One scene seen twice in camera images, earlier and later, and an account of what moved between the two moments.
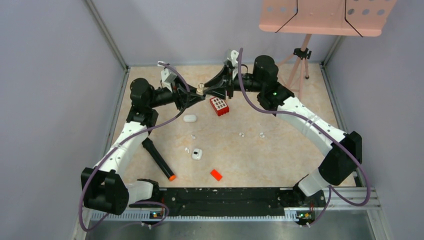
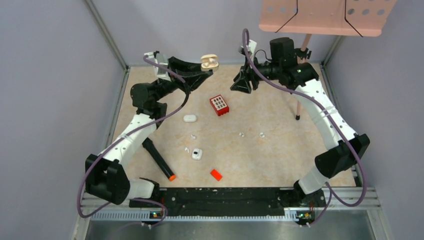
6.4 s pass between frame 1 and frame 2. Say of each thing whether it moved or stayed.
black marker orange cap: stayed
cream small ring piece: moved
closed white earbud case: stayed
